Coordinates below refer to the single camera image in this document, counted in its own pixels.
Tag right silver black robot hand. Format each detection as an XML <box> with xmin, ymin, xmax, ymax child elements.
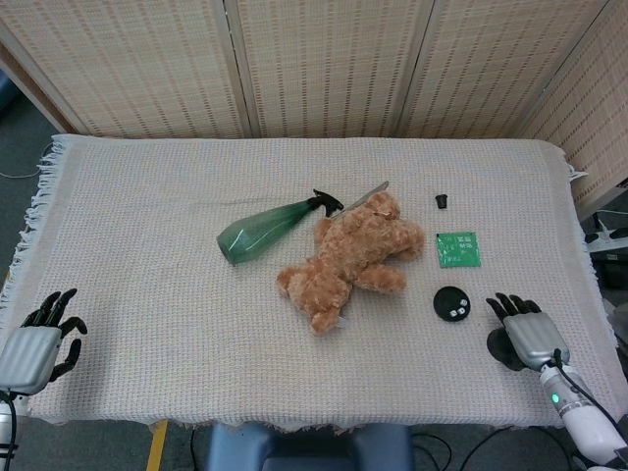
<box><xmin>485</xmin><ymin>291</ymin><xmax>573</xmax><ymax>373</ymax></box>

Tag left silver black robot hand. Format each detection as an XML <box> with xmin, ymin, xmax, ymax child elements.
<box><xmin>0</xmin><ymin>288</ymin><xmax>89</xmax><ymax>396</ymax></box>

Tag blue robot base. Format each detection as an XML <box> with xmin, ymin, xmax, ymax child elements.
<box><xmin>204</xmin><ymin>423</ymin><xmax>414</xmax><ymax>471</ymax></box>

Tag black round disc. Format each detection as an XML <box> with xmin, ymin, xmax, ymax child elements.
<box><xmin>433</xmin><ymin>286</ymin><xmax>472</xmax><ymax>324</ymax></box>

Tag green tea packet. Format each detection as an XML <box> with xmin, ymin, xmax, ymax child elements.
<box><xmin>435</xmin><ymin>231</ymin><xmax>483</xmax><ymax>270</ymax></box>

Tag beige waffle weave tablecloth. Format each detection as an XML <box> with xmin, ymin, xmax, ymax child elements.
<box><xmin>0</xmin><ymin>133</ymin><xmax>599</xmax><ymax>437</ymax></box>

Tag brown plush teddy bear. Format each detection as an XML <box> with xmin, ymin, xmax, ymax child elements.
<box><xmin>276</xmin><ymin>191</ymin><xmax>427</xmax><ymax>338</ymax></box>

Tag grey knife blade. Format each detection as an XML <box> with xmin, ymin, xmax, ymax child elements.
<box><xmin>329</xmin><ymin>181</ymin><xmax>391</xmax><ymax>220</ymax></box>

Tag woven bamboo screen panel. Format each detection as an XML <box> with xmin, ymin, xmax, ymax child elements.
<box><xmin>517</xmin><ymin>4</ymin><xmax>628</xmax><ymax>210</ymax></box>
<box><xmin>0</xmin><ymin>0</ymin><xmax>246</xmax><ymax>139</ymax></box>
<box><xmin>223</xmin><ymin>0</ymin><xmax>438</xmax><ymax>140</ymax></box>
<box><xmin>399</xmin><ymin>0</ymin><xmax>612</xmax><ymax>141</ymax></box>

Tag green plastic spray bottle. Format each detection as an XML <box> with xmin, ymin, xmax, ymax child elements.
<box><xmin>216</xmin><ymin>188</ymin><xmax>344</xmax><ymax>268</ymax></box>

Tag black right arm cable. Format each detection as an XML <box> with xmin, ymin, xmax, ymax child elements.
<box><xmin>552</xmin><ymin>346</ymin><xmax>628</xmax><ymax>438</ymax></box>

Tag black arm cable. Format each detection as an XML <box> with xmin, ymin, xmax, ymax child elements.
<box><xmin>0</xmin><ymin>390</ymin><xmax>19</xmax><ymax>467</ymax></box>
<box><xmin>552</xmin><ymin>346</ymin><xmax>628</xmax><ymax>438</ymax></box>

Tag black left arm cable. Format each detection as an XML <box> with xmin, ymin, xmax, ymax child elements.
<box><xmin>0</xmin><ymin>390</ymin><xmax>19</xmax><ymax>467</ymax></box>

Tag black floor cable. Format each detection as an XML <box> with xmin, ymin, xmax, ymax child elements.
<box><xmin>410</xmin><ymin>430</ymin><xmax>495</xmax><ymax>471</ymax></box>

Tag grey floor cable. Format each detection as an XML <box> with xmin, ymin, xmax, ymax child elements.
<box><xmin>0</xmin><ymin>139</ymin><xmax>54</xmax><ymax>181</ymax></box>

